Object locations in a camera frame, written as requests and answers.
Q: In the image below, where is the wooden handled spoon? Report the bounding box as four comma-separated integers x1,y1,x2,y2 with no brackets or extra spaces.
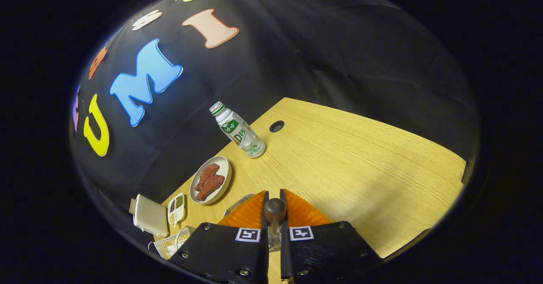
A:
264,198,287,251

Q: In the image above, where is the white green label bottle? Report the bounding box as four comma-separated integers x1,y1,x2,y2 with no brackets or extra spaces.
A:
209,101,266,159

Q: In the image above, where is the metal wire basket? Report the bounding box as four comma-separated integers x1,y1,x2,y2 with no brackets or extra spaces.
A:
223,193,255,217

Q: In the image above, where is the white toaster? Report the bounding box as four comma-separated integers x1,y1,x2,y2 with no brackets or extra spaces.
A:
129,194,169,238

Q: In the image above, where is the white divided bean tray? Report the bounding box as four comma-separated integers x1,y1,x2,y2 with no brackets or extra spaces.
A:
168,193,186,227

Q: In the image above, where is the red meat piece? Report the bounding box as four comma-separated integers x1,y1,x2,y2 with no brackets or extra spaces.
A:
195,174,225,202
195,163,220,191

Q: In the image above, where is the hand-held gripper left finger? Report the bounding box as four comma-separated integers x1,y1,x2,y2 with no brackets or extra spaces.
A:
168,190,270,284

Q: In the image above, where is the beige round plate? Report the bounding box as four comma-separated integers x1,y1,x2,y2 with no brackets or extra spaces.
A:
189,156,232,205

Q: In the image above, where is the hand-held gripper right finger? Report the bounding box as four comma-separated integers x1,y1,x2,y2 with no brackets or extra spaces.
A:
279,188,384,284

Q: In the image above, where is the white wire dish rack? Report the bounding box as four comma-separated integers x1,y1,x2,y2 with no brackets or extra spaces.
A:
148,226,196,260

